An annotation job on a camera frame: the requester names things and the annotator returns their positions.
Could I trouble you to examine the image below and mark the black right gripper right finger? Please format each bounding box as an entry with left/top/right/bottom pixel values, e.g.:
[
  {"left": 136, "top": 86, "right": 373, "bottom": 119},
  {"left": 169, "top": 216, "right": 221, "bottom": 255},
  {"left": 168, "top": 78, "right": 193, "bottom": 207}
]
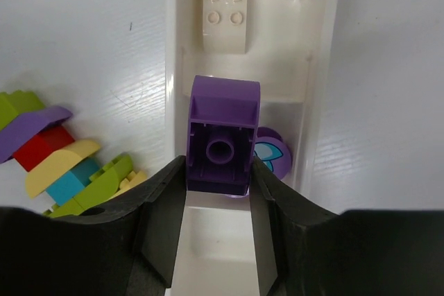
[{"left": 250, "top": 159, "right": 443, "bottom": 295}]

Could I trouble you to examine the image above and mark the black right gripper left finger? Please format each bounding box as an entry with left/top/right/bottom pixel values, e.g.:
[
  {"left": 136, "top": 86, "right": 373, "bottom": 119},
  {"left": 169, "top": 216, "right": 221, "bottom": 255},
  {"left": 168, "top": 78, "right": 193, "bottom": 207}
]
[{"left": 1, "top": 156, "right": 187, "bottom": 295}]

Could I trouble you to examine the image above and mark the multicolour lego tower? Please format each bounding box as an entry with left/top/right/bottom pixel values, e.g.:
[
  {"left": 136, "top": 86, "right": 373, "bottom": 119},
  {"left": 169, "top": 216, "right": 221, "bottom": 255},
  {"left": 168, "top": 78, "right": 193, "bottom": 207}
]
[{"left": 1, "top": 90, "right": 148, "bottom": 218}]

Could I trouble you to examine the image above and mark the purple round printed lego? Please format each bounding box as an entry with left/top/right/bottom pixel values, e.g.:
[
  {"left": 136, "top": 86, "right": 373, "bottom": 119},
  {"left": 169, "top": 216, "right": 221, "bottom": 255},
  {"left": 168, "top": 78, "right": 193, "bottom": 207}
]
[{"left": 225, "top": 126, "right": 291, "bottom": 199}]

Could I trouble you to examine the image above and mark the purple sloped lego brick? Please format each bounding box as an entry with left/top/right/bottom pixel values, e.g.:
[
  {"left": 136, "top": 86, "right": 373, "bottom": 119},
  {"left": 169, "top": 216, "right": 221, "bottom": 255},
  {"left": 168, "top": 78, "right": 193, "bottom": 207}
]
[{"left": 186, "top": 76, "right": 261, "bottom": 194}]

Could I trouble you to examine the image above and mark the white curved lego brick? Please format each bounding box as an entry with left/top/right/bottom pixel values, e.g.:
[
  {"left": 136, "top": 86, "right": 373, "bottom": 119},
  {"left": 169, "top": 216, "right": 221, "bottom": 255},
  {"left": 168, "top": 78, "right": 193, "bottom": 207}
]
[{"left": 202, "top": 0, "right": 248, "bottom": 54}]

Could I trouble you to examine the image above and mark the right white divided container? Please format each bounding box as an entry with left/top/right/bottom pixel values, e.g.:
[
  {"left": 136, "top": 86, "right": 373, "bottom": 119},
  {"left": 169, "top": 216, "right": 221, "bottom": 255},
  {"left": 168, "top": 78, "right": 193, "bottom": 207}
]
[{"left": 165, "top": 0, "right": 337, "bottom": 295}]

